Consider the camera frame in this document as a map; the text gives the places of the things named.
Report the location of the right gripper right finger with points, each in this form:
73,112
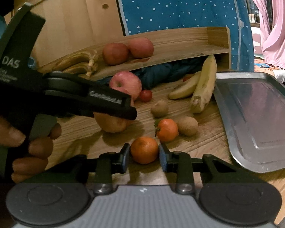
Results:
170,161

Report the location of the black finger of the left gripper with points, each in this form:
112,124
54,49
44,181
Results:
109,102

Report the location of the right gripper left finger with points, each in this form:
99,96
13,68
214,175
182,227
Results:
111,162

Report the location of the orange tangerine with leaf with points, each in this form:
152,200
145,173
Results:
166,130

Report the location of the brown kiwi front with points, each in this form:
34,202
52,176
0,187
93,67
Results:
187,126

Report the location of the brown kiwi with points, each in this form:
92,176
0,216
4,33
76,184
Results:
160,109
187,126

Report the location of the yellowish red apple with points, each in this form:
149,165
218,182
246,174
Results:
111,124

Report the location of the red pink apple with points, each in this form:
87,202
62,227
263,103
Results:
128,81

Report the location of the red cherry tomato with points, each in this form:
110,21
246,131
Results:
145,95

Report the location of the short curved yellow banana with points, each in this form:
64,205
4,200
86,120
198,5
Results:
187,87

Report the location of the long yellow banana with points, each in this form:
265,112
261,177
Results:
205,86

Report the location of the person's left hand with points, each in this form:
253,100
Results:
38,150

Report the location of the upper shelf banana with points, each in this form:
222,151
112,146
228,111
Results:
84,56

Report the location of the left shelf apple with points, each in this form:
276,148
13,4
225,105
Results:
115,53

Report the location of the shelf apple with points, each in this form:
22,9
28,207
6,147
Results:
115,53
141,47

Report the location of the wooden board panel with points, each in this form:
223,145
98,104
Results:
72,25

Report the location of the right shelf apple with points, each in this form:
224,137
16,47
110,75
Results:
141,47

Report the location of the metal tray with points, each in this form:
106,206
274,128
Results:
252,107

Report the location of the wooden desk shelf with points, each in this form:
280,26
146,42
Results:
172,45

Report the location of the blue starry fabric wardrobe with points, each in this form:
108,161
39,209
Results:
139,16

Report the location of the pink curtain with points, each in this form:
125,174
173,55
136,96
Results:
272,37

